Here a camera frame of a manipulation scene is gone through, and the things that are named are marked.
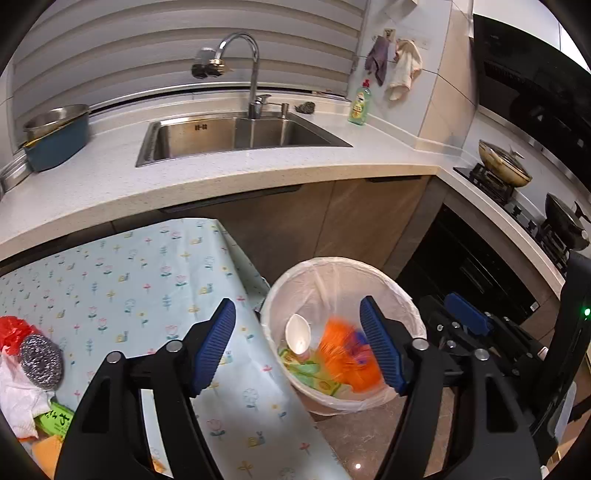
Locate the floral light blue tablecloth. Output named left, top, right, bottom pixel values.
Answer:
left=0, top=218, right=352, bottom=480

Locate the white lined trash bin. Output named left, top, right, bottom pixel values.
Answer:
left=262, top=257, right=428, bottom=409

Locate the purple cloth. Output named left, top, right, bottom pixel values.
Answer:
left=365, top=36, right=393, bottom=87

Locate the cream cloth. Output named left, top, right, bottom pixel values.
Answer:
left=384, top=39, right=423, bottom=102

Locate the orange foam net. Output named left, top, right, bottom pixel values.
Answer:
left=28, top=434, right=65, bottom=474

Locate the chrome kitchen faucet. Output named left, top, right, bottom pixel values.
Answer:
left=191, top=31, right=273, bottom=120

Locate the black gas stove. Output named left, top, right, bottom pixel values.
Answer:
left=452, top=164, right=573, bottom=278

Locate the green dish soap bottle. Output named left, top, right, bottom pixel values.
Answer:
left=348, top=79, right=374, bottom=126

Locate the white plastic spoon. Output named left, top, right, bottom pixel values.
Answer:
left=285, top=314, right=312, bottom=356

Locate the orange plastic bag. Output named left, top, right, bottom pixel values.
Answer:
left=318, top=316, right=382, bottom=393

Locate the blue pot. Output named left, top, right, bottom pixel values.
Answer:
left=24, top=113, right=92, bottom=174

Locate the wok with glass lid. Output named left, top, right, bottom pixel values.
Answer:
left=478, top=139, right=533, bottom=188

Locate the steel bowl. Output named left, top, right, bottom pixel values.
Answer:
left=23, top=104, right=90, bottom=143

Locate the black wok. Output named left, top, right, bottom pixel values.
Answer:
left=545, top=193, right=591, bottom=252

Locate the wooden cabinet door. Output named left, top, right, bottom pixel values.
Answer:
left=318, top=178, right=438, bottom=278
left=159, top=182, right=335, bottom=284

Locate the stainless steel sink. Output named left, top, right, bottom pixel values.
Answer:
left=135, top=112, right=354, bottom=168

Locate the white paper towel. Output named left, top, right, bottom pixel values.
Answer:
left=0, top=353, right=56, bottom=439

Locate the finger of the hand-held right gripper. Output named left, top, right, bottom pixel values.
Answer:
left=418, top=295, right=467, bottom=361
left=444, top=292, right=549, bottom=366

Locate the green packet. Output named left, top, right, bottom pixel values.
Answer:
left=33, top=401, right=75, bottom=437

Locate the green printed wrapper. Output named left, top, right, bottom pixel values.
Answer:
left=277, top=346, right=342, bottom=398

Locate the red plastic bag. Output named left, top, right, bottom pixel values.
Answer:
left=0, top=316, right=42, bottom=356

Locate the steel wool scrubber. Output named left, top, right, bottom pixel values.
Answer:
left=18, top=335, right=64, bottom=388

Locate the black range hood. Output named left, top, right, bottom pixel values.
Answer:
left=472, top=14, right=591, bottom=167

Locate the grey window blind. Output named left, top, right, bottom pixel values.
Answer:
left=9, top=0, right=370, bottom=134

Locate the black built-in oven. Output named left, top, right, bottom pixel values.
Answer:
left=397, top=205, right=559, bottom=324

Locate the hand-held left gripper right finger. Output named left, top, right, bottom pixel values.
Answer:
left=359, top=295, right=541, bottom=480

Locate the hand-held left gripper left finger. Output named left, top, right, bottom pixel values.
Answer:
left=54, top=298, right=237, bottom=480

